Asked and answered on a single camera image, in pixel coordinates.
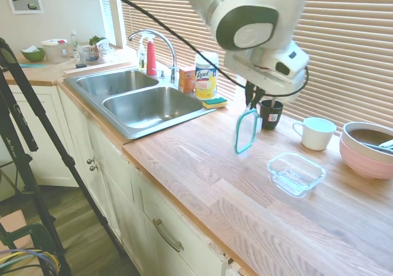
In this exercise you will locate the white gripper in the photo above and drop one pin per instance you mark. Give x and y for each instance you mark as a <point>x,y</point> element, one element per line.
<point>264,78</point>

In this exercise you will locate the clear lid with teal rim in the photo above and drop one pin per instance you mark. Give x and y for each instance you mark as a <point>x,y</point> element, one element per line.
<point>245,132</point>

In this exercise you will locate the clear glass food container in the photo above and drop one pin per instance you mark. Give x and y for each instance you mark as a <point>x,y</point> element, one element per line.
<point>294,178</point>

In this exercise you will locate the metal spoon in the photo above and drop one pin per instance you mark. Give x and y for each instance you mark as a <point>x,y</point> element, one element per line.
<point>273,103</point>

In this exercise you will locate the black mug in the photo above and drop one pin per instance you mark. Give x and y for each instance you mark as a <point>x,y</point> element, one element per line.
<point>273,118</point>

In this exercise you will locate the yellow green sponge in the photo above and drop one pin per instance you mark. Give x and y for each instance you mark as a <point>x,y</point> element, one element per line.
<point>215,103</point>

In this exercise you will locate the yellow Lysol wipes canister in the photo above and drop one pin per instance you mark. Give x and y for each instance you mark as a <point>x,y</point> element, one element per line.
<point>206,82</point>

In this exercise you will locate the orange cardboard box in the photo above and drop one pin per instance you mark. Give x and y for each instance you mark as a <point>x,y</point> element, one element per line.
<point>187,79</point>

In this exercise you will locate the white mug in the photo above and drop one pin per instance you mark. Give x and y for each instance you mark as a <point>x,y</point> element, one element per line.
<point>316,135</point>

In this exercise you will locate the chrome faucet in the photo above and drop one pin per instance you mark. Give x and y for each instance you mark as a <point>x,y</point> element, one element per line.
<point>172,52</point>

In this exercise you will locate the stainless steel double sink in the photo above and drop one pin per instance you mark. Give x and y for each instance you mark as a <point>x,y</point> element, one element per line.
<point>153,110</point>

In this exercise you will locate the grey white bowl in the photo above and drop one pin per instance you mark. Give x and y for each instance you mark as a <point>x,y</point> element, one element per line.
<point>348,138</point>

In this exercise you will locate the large beige window blinds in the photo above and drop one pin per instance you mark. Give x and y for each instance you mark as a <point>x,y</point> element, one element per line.
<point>347,43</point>

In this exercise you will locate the red bottle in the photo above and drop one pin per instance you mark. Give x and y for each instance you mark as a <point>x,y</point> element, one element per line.
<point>151,61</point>

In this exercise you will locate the wide beige window blinds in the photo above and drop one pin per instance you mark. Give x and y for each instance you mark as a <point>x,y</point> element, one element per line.
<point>172,15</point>

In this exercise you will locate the clear spray bottle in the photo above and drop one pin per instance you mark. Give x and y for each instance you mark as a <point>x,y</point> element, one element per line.
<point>142,62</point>

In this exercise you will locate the pink bowl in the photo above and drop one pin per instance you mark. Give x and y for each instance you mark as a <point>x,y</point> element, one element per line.
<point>362,164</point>

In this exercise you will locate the grey metal utensil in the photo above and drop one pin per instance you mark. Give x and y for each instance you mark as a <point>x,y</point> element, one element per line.
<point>380,147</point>

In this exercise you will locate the clear plastic bag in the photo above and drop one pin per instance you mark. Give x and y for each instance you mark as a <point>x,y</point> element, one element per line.
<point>105,47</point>

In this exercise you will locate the white kitchen cabinet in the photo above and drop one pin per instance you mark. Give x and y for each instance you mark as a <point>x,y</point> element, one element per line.
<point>129,202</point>

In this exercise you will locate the small green plant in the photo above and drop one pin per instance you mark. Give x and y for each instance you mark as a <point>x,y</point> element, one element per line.
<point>97,40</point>

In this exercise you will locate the narrow white window blinds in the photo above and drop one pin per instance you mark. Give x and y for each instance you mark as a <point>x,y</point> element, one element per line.
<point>106,9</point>

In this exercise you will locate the metal cabinet knob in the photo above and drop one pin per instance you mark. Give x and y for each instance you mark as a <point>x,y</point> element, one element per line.
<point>93,168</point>
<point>90,160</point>

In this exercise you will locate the white lidded canister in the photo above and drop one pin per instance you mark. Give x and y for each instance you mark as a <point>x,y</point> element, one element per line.
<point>55,52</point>

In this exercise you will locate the teal flat strip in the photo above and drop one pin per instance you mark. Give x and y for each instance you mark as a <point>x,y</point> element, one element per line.
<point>32,65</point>

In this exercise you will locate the green bowl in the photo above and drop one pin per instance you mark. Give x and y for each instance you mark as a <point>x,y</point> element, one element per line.
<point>32,55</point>

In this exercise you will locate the pink board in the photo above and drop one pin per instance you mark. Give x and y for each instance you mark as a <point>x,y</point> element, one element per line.
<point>15,227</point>

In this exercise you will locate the white grey wrist camera box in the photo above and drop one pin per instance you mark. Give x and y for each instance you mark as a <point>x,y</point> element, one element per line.
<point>293,61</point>

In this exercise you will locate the black camera tripod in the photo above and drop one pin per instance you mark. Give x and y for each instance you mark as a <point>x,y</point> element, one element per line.
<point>18,82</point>

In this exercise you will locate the green metal frame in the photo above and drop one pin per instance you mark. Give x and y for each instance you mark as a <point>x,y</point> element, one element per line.
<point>37,230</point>

